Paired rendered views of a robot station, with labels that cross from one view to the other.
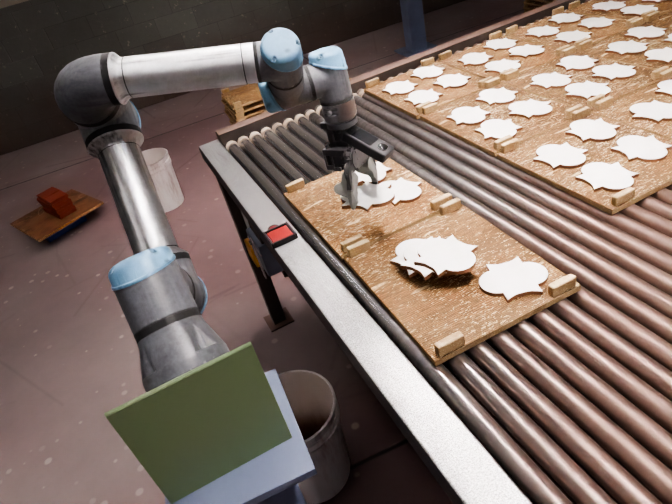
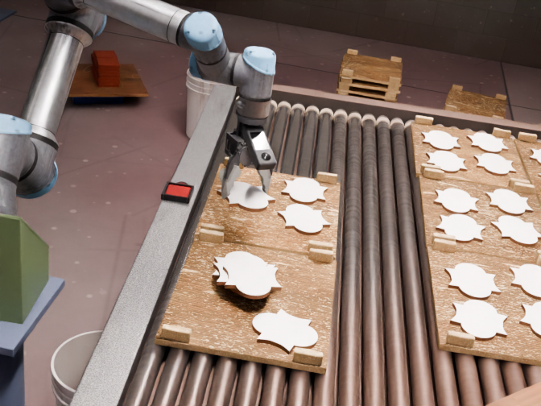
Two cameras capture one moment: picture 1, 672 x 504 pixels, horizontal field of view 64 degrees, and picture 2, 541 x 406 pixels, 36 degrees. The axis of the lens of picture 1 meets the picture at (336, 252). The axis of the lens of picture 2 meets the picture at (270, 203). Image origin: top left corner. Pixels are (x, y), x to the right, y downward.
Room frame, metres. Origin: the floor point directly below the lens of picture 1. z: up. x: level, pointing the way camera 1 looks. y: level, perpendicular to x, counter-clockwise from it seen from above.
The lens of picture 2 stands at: (-0.51, -0.74, 2.00)
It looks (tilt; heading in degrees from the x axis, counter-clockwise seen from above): 28 degrees down; 19
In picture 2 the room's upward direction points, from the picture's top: 8 degrees clockwise
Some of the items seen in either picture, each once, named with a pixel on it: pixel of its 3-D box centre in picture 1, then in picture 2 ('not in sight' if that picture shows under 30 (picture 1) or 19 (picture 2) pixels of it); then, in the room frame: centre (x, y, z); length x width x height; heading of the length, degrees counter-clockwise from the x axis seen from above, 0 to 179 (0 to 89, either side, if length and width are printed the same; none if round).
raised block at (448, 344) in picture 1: (449, 343); (176, 333); (0.70, -0.16, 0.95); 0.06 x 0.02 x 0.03; 106
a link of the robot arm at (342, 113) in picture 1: (338, 110); (252, 106); (1.16, -0.09, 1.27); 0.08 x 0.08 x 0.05
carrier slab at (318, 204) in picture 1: (363, 199); (272, 209); (1.33, -0.12, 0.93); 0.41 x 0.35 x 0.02; 17
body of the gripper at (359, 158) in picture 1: (344, 143); (247, 137); (1.16, -0.08, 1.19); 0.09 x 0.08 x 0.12; 50
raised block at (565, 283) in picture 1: (562, 285); (307, 357); (0.77, -0.42, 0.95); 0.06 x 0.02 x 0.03; 106
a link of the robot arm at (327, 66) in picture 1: (329, 76); (256, 73); (1.17, -0.08, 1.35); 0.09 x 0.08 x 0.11; 96
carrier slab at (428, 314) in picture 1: (450, 272); (253, 298); (0.92, -0.24, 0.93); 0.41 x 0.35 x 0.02; 16
